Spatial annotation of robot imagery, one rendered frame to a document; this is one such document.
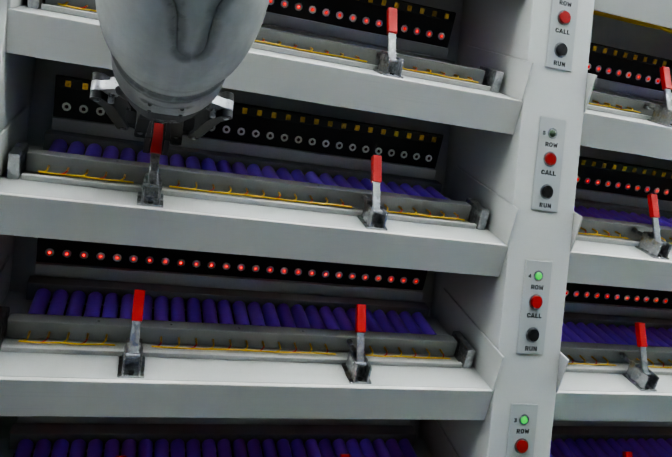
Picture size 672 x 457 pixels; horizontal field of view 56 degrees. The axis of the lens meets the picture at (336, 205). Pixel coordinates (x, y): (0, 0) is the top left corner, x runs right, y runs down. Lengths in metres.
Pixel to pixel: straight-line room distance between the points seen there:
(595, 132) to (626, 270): 0.20
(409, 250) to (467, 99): 0.20
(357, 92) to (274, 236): 0.20
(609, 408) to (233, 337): 0.53
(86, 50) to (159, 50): 0.36
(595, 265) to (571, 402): 0.19
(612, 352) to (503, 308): 0.25
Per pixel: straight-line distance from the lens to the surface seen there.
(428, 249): 0.80
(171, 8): 0.36
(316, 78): 0.76
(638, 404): 1.03
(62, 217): 0.73
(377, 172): 0.80
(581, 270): 0.93
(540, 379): 0.91
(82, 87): 0.89
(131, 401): 0.76
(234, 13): 0.37
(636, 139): 0.99
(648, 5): 1.03
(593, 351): 1.04
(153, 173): 0.74
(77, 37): 0.74
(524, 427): 0.91
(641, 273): 1.00
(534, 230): 0.87
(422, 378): 0.85
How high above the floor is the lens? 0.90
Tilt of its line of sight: 1 degrees up
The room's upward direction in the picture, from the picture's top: 6 degrees clockwise
